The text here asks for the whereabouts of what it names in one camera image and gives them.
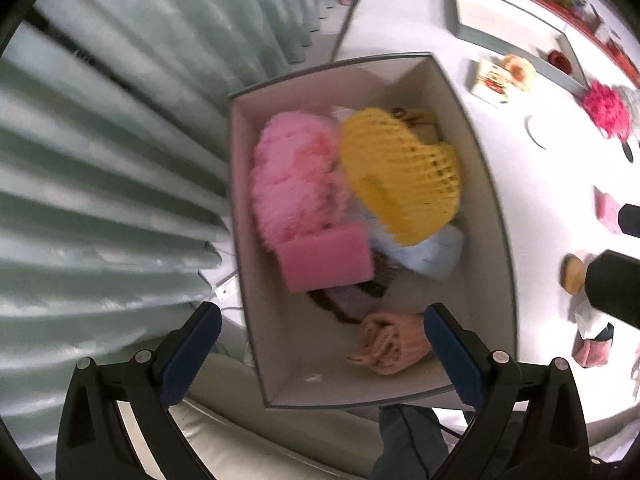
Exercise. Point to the yellow foam net sleeve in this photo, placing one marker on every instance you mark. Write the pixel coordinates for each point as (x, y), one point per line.
(390, 175)

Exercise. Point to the magenta pom-pom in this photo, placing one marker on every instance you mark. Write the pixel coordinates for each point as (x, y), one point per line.
(605, 107)

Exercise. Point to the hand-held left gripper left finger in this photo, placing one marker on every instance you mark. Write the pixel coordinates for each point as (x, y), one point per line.
(192, 355)

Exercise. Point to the round bread bun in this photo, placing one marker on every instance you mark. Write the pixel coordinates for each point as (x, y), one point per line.
(520, 71)

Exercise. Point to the light blue fluffy cloth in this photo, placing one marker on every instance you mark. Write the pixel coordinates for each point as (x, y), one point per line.
(430, 255)

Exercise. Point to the white round disc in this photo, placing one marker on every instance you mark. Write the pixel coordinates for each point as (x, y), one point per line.
(540, 131)

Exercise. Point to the round tan brown object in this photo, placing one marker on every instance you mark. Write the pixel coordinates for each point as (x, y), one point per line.
(575, 274)

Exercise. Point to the person's dark trousers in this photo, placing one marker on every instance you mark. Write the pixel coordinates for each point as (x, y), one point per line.
(410, 450)

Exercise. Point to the grey cardboard box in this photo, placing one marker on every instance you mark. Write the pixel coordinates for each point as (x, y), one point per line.
(295, 355)

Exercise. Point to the lavender black trimmed sock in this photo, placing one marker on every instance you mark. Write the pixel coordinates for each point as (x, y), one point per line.
(345, 300)

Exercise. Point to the dark red rose ornament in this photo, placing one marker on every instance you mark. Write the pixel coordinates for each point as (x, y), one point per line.
(559, 58)

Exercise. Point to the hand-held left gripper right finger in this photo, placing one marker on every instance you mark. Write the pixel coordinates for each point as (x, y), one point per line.
(450, 355)

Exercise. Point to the small printed card box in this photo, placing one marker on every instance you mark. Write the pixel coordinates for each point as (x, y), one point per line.
(490, 82)

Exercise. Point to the grey shallow tray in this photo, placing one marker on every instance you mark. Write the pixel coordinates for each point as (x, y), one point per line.
(500, 15)

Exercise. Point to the peach knit cloth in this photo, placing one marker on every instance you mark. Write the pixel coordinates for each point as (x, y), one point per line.
(395, 342)

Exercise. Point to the pink rectangular sponge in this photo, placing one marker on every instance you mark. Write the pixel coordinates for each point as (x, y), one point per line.
(325, 260)
(607, 207)

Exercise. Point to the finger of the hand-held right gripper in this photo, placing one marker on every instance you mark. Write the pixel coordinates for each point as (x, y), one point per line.
(615, 287)
(631, 220)

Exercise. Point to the pink fluffy cloth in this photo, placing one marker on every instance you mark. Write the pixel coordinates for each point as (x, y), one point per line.
(290, 180)

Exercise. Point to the pale green curtain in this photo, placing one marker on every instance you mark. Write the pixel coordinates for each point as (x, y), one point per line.
(110, 160)

